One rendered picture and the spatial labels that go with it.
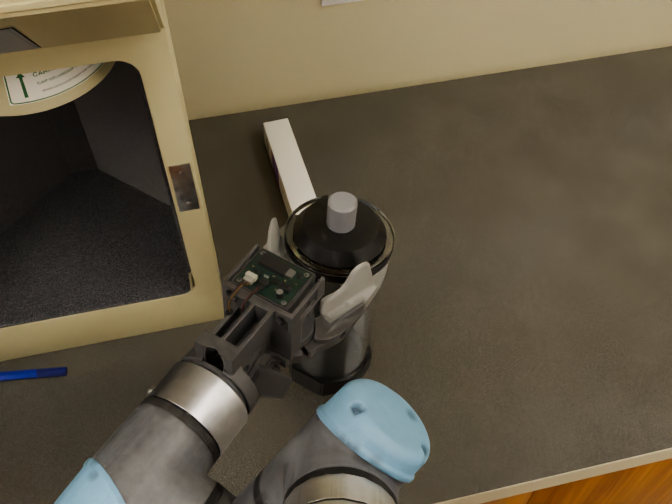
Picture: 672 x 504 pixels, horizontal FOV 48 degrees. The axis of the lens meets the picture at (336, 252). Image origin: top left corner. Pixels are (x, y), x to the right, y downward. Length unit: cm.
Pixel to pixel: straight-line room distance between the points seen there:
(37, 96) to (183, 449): 36
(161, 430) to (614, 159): 89
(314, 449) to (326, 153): 76
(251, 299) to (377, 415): 18
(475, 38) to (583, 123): 23
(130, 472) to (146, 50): 35
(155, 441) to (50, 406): 44
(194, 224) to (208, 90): 46
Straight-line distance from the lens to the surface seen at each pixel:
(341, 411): 49
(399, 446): 49
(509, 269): 108
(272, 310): 61
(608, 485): 118
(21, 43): 63
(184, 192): 81
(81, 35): 63
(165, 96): 73
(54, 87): 75
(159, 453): 57
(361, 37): 127
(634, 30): 151
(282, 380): 72
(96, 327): 100
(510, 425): 95
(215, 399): 59
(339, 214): 70
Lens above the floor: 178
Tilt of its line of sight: 52 degrees down
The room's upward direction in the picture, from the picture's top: straight up
